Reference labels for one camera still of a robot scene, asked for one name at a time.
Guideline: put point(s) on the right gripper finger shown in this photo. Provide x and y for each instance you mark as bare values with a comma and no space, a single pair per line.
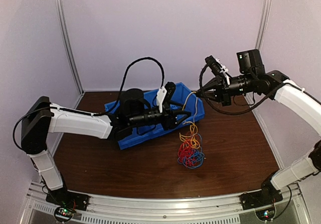
204,96
210,85

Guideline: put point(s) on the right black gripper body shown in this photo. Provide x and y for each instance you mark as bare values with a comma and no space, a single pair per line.
225,93

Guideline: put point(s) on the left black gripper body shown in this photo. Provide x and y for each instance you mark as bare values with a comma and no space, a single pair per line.
167,121

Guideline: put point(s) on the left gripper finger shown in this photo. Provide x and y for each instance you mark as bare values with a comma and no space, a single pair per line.
180,121
177,112

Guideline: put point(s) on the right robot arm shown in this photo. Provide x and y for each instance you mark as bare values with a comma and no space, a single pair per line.
276,86

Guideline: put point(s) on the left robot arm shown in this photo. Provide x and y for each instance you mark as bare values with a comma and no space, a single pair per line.
45,117

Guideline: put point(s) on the blue three-compartment bin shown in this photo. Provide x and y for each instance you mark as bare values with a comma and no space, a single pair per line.
142,118

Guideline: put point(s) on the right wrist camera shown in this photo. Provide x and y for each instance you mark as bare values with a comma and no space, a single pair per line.
218,69

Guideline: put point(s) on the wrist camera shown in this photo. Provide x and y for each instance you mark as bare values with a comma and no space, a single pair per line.
164,94
218,69

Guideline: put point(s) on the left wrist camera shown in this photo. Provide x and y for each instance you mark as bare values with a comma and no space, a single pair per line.
164,94

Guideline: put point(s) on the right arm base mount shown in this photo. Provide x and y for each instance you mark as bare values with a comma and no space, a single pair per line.
262,203

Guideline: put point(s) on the right aluminium frame post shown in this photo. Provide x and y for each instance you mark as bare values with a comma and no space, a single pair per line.
265,13

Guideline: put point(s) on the aluminium frame post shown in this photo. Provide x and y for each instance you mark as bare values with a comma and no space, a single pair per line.
67,45
265,13

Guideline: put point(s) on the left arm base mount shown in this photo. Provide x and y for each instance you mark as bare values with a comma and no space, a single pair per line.
67,210

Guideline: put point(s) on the aluminium front rail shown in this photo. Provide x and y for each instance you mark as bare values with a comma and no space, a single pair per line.
215,209

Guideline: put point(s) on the left aluminium frame post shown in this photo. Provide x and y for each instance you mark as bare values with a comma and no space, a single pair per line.
67,45

